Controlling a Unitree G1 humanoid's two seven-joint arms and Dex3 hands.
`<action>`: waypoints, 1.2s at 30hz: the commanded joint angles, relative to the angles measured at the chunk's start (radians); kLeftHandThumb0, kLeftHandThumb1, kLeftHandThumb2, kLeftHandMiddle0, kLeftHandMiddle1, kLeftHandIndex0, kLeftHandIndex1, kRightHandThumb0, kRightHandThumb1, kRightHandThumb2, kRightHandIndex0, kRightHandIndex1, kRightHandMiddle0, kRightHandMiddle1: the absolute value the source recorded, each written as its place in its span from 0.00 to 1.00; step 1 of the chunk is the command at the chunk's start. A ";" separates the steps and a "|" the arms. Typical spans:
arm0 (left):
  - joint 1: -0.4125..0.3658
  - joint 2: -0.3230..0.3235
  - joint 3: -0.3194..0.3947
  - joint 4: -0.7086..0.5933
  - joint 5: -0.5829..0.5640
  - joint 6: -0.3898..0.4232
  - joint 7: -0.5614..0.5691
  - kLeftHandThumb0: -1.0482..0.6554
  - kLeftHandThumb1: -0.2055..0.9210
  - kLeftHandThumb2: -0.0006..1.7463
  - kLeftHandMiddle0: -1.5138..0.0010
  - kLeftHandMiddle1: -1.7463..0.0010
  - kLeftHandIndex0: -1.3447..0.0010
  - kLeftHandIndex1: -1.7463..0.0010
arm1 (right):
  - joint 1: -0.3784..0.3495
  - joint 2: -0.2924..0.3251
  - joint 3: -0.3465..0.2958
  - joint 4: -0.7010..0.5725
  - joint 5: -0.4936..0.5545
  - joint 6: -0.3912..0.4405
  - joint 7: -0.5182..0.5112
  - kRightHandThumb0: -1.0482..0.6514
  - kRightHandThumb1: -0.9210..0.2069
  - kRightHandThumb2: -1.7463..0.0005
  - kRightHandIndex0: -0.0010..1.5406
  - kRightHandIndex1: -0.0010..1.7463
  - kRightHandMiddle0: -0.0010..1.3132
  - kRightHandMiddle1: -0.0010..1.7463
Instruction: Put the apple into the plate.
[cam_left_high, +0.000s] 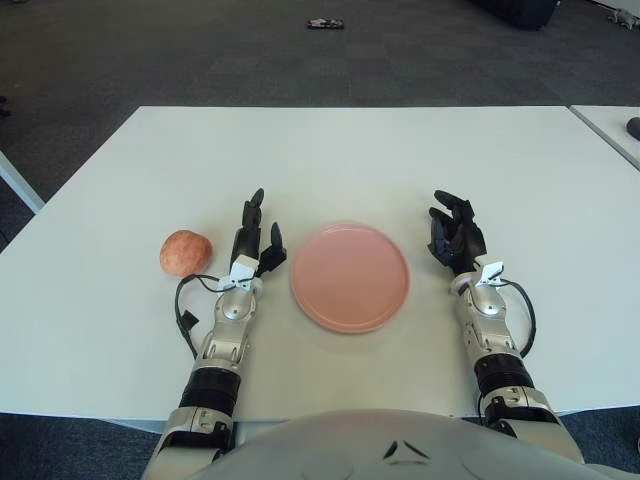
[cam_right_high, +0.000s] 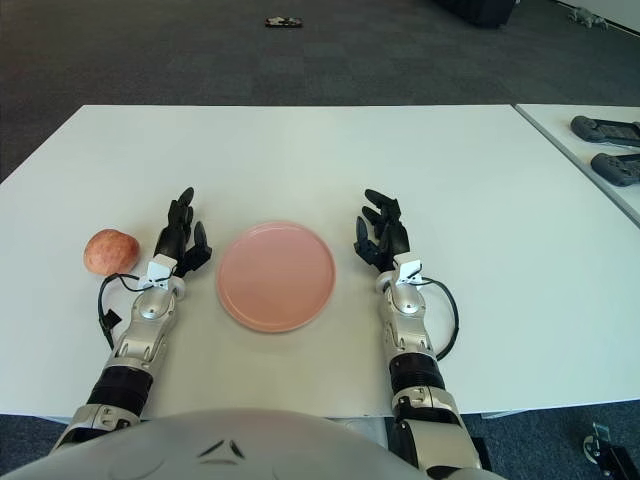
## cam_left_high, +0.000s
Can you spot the small grey toy robot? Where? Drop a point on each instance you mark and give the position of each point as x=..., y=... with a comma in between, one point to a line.
x=625, y=17

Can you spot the white table leg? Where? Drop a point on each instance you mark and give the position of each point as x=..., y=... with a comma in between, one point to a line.
x=20, y=185

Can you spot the dark blue bag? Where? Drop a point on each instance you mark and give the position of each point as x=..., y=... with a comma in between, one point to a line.
x=525, y=12

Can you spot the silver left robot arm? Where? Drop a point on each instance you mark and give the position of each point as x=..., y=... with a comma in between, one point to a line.
x=225, y=345

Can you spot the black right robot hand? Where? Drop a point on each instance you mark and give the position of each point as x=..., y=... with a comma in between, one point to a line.
x=465, y=240

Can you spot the grey robot torso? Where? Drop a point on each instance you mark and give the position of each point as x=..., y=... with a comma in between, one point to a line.
x=350, y=445

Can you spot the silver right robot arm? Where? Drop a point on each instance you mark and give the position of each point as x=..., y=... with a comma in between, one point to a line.
x=495, y=340

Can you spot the small dark floor object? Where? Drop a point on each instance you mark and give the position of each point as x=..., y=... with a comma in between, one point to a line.
x=325, y=23

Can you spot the pink round plate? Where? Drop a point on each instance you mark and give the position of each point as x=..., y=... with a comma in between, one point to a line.
x=350, y=277

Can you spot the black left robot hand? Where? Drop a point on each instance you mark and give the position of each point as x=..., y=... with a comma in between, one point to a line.
x=247, y=240

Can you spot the red apple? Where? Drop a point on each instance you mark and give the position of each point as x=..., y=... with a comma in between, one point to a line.
x=185, y=252

